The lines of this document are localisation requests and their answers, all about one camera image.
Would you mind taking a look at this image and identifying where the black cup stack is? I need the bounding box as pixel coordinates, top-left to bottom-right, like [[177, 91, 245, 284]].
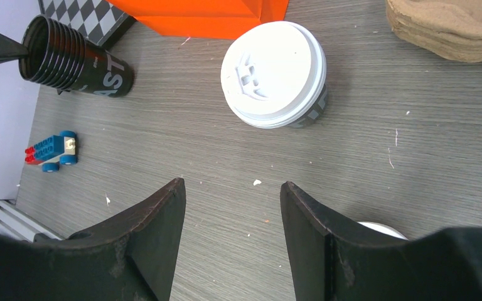
[[19, 15, 135, 98]]

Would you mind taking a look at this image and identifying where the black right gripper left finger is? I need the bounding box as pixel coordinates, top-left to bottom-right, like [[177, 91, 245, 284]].
[[0, 178, 186, 300]]

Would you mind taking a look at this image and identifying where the blue red toy car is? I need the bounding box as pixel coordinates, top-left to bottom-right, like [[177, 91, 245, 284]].
[[24, 130, 78, 172]]

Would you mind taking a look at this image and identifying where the black white chessboard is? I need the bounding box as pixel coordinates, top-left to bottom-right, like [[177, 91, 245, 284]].
[[38, 0, 136, 49]]

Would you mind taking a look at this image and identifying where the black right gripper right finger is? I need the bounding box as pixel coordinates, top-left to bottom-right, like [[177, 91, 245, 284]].
[[280, 182, 482, 300]]

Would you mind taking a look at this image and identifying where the dark translucent coffee cup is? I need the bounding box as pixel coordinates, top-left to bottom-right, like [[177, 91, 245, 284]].
[[287, 85, 329, 129]]

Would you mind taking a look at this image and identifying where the cardboard cup carrier tray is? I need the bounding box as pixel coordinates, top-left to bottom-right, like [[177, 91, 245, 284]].
[[385, 0, 482, 63]]

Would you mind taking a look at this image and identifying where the orange paper bag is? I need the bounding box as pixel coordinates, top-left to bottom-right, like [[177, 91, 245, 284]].
[[109, 0, 289, 40]]

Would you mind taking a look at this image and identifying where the white plastic cup lid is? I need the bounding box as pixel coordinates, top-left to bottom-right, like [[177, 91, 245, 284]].
[[220, 21, 327, 129]]

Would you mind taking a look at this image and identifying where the white lid stack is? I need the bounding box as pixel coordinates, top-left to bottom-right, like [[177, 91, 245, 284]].
[[359, 221, 408, 240]]

